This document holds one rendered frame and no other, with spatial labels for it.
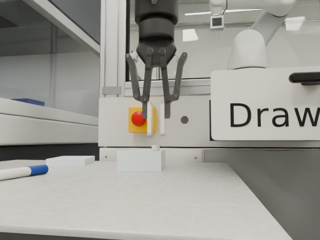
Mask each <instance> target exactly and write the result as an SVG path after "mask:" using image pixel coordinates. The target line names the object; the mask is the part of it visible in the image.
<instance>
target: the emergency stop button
mask: <svg viewBox="0 0 320 240"><path fill-rule="evenodd" d="M131 120H132V123H133V124H134V125H135V126H143V125H144V124H145V123H146V121H147V119H144V118H143V117H142V112H141V111H137V112H135V113H134V114H133V115H132V117H131Z"/></svg>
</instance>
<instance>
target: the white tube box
mask: <svg viewBox="0 0 320 240"><path fill-rule="evenodd" d="M164 167H165V149H160V150H159V151H152V150H151V149H128V150H120V151H117V171H143V172H161V171H162V170H163V168H164Z"/></svg>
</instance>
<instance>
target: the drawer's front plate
mask: <svg viewBox="0 0 320 240"><path fill-rule="evenodd" d="M317 71H320V66H311V67H288V68H266V69H243V70H215V71H213V72H212V73H211V76H210V89H211V136H212V138H213V139H214V140H320V114H319V118H318V122H317V126H312V124H311V121H310V117H309V114H308V112H307V116H306V120H305V124H304V126H300V125H299V122H298V119H297V116H296V112H295V109H294V108H298V111H299V114H300V118H301V121H302V119H303V115H304V111H305V108H310V111H311V114H312V117H313V120H315V116H316V112H317V108H320V85H301V83H291V82H290V81H289V76H290V74H292V73H294V72H317ZM230 103H242V104H246V105H247V106H248V107H249V108H250V111H251V120H250V122H249V123H248V124H247V125H245V126H242V127H230ZM264 108H269V111H263V112H262V113H261V127H258V112H257V109H260V110H262V109H264ZM276 108H284V109H286V110H287V112H288V115H289V126H288V127H285V125H284V126H282V127H275V126H274V125H273V124H272V119H273V117H274V116H277V115H285V112H283V111H281V110H277V111H274V112H273V109H276ZM247 118H248V113H247V110H246V108H245V107H243V106H234V124H243V123H245V122H246V120H247Z"/></svg>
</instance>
